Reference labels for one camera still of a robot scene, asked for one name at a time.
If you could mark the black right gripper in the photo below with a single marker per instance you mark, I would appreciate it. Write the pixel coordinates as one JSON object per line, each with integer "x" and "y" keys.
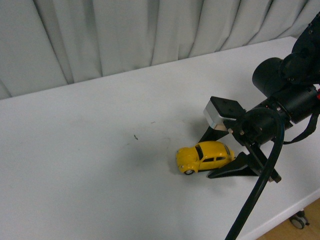
{"x": 251, "y": 130}

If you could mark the yellow beetle toy car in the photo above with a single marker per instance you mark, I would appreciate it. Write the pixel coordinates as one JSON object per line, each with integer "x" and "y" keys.
{"x": 204, "y": 156}

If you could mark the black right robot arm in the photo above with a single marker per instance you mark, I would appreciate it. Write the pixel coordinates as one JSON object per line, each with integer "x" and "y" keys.
{"x": 289, "y": 86}

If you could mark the grey table caster wheel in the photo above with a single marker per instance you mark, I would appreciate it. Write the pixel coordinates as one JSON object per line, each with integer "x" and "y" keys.
{"x": 299, "y": 220}

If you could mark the grey pleated curtain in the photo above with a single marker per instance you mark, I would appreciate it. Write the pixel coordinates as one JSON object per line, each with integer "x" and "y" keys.
{"x": 46, "y": 44}

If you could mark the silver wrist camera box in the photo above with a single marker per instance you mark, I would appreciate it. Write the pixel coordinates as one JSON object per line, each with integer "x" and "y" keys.
{"x": 220, "y": 109}

